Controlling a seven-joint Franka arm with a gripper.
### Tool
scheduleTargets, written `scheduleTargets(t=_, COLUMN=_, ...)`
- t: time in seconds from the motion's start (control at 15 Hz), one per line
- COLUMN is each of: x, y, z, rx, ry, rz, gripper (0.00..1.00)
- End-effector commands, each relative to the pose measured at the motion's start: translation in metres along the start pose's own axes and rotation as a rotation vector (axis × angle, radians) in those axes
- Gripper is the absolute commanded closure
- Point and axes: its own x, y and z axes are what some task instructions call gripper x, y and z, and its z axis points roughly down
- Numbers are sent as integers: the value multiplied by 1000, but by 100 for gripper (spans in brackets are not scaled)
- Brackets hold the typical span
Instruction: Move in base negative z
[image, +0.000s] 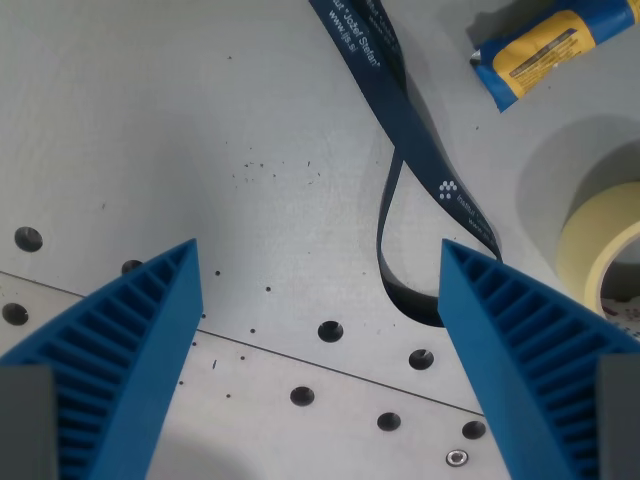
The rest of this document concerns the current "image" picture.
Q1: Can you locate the cream masking tape roll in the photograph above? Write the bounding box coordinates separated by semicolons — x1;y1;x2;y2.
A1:
555;180;640;316

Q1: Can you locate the blue yellow wrapped packet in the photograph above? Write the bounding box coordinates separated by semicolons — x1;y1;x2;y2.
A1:
468;0;640;114

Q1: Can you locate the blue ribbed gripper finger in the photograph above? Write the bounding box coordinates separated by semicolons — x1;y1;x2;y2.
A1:
436;238;640;480
0;237;205;480

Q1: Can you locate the dark blue printed lanyard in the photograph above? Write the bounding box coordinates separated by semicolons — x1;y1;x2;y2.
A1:
308;0;504;328

